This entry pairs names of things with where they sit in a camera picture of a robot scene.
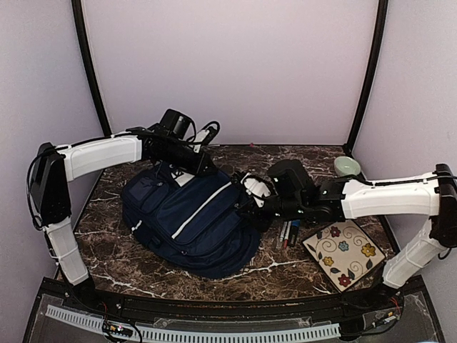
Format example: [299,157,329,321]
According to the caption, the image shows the right black frame post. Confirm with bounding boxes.
[343,0,388,157]

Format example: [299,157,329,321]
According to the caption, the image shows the small circuit board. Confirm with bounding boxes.
[101,321,134,339]

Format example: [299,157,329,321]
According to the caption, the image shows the left black frame post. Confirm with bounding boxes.
[71,0,112,136]

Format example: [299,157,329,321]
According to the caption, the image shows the black frame post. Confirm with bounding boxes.
[71,0,112,136]
[343,0,388,157]

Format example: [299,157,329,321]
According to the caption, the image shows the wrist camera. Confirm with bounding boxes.
[193,121,220,153]
[231,171,272,207]

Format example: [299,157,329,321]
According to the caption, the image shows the black marker blue cap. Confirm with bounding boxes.
[287,219,300,247]

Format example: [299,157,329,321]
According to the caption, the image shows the navy blue student backpack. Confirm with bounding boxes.
[121,162,261,279]

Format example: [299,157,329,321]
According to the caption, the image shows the pale green ceramic bowl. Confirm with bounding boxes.
[333,156,361,177]

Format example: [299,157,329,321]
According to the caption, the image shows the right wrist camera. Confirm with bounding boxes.
[231,171,272,207]

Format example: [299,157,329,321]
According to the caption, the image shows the black front rail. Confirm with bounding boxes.
[42,277,426,324]

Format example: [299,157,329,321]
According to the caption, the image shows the floral square plate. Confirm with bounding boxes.
[303,220,386,292]

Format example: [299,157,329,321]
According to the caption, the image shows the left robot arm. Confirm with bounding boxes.
[26,109,221,312]

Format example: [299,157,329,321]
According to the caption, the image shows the grey slotted cable duct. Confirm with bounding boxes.
[45,305,341,342]

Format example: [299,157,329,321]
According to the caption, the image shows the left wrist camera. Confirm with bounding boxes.
[193,121,220,153]

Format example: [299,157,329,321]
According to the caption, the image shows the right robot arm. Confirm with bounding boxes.
[239,159,456,310]

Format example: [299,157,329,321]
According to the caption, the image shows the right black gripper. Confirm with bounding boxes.
[236,187,306,234]

